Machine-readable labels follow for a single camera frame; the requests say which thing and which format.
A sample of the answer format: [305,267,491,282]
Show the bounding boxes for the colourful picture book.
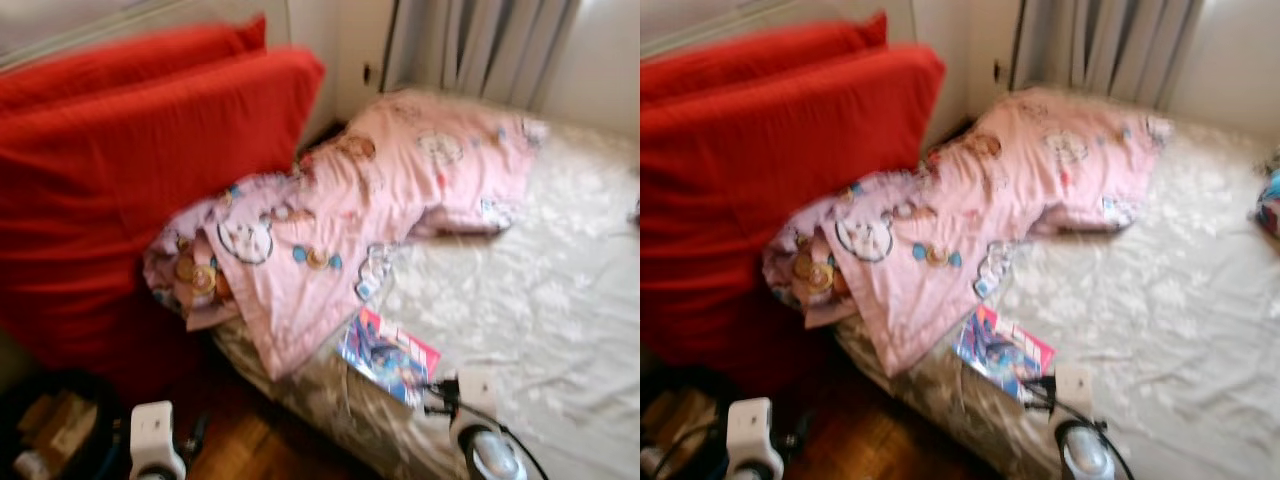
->
[952,303,1056,401]
[337,308,442,406]

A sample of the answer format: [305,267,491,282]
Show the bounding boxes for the pink cartoon print blanket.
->
[763,85,1173,379]
[143,88,549,381]

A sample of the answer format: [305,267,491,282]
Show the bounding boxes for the beige floral bed sheet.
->
[835,95,1280,480]
[210,100,640,480]

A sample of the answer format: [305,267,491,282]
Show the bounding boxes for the black waste bin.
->
[0,368,126,480]
[640,365,736,480]

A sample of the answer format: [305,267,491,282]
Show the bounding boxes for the brown cardboard scraps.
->
[20,390,96,466]
[645,388,716,461]

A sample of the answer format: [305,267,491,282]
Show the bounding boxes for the blue red striped pillow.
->
[1257,165,1280,239]

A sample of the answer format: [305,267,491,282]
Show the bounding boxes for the large red cushion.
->
[640,42,946,376]
[0,45,326,401]

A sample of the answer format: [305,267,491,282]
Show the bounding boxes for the grey curtain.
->
[1010,0,1206,111]
[385,0,581,111]

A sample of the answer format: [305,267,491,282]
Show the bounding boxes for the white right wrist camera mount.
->
[1053,362,1096,416]
[452,366,501,419]

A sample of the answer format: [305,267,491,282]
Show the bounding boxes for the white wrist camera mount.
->
[452,366,501,419]
[727,397,784,480]
[1053,362,1096,416]
[130,400,189,480]

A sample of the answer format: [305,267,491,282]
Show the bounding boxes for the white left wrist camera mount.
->
[130,400,189,480]
[727,397,784,480]

